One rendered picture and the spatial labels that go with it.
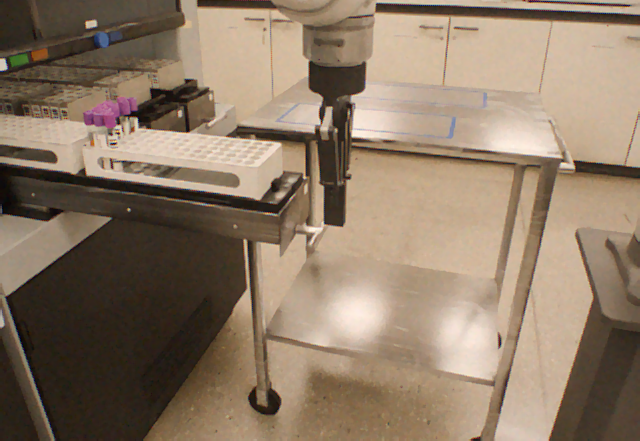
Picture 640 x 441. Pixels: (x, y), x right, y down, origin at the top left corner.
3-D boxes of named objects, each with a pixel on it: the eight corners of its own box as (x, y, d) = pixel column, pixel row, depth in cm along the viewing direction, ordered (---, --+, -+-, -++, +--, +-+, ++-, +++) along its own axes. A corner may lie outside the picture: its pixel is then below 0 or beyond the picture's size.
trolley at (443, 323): (247, 413, 138) (222, 122, 102) (301, 311, 178) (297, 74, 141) (503, 477, 121) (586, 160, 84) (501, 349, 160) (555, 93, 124)
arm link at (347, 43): (291, 17, 60) (292, 67, 63) (367, 19, 58) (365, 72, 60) (313, 9, 68) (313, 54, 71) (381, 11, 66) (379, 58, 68)
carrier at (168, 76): (178, 83, 132) (176, 59, 130) (185, 83, 132) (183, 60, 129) (152, 94, 122) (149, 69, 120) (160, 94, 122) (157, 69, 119)
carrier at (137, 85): (144, 98, 119) (140, 72, 116) (152, 98, 119) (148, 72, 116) (113, 111, 109) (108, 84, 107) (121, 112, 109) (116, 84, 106)
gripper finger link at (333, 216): (345, 181, 72) (344, 183, 72) (344, 225, 76) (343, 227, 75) (325, 179, 73) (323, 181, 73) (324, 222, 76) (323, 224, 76)
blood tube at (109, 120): (114, 180, 80) (102, 112, 74) (124, 177, 81) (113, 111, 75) (116, 184, 79) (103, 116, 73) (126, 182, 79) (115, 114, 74)
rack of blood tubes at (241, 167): (86, 183, 80) (78, 146, 77) (124, 160, 89) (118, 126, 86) (260, 208, 72) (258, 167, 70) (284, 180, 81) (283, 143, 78)
